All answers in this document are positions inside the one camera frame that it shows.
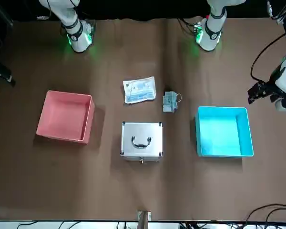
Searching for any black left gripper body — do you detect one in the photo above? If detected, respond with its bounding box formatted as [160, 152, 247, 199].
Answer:
[261, 81, 277, 100]

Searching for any used blue face mask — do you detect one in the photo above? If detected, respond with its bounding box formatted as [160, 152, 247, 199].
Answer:
[162, 91, 183, 113]

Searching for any new mask packet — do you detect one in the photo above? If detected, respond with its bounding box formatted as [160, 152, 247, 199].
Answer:
[123, 76, 157, 104]

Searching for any blue plastic box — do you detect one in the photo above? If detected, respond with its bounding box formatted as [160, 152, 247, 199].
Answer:
[194, 106, 255, 158]

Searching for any pink plastic box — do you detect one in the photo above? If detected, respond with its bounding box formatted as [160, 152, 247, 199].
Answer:
[36, 90, 96, 145]

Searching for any silver aluminium case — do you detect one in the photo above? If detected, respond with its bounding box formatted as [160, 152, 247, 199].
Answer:
[120, 121, 164, 165]

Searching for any black backdrop cloth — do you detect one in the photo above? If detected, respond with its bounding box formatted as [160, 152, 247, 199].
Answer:
[0, 0, 286, 22]

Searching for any white side table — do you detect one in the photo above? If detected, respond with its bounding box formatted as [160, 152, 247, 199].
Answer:
[0, 220, 286, 229]

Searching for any black stand foot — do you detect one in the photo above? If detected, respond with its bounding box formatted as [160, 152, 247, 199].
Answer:
[0, 59, 16, 88]

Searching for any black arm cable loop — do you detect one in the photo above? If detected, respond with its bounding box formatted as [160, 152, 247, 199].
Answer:
[251, 33, 286, 82]

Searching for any aluminium frame post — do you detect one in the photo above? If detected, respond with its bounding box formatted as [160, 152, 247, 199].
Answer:
[137, 210, 152, 229]

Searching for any black frame bar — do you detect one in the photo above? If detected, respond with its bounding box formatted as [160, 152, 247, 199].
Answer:
[0, 0, 14, 27]

